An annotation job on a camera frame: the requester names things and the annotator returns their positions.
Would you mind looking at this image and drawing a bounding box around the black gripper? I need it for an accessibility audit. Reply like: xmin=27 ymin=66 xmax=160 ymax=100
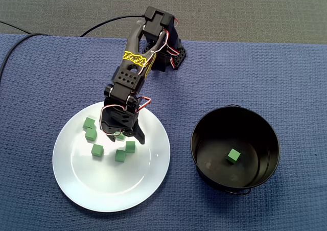
xmin=99 ymin=104 xmax=146 ymax=145

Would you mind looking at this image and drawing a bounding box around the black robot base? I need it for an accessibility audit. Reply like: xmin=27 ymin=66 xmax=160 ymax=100
xmin=149 ymin=38 xmax=188 ymax=73

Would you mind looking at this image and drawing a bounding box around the white round plate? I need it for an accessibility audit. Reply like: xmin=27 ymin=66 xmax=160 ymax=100
xmin=52 ymin=100 xmax=171 ymax=213

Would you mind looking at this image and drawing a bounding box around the black metal bucket container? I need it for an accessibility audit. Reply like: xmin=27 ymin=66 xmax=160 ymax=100
xmin=190 ymin=104 xmax=281 ymax=196

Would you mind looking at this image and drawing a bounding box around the blue waffle weave cloth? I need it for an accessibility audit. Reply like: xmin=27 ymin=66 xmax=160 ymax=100
xmin=0 ymin=33 xmax=327 ymax=231

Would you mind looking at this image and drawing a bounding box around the thick black cable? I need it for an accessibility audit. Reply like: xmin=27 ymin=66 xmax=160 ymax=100
xmin=0 ymin=15 xmax=145 ymax=86

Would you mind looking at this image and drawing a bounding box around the thin black cable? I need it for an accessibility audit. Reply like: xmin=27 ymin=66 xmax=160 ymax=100
xmin=0 ymin=20 xmax=32 ymax=35

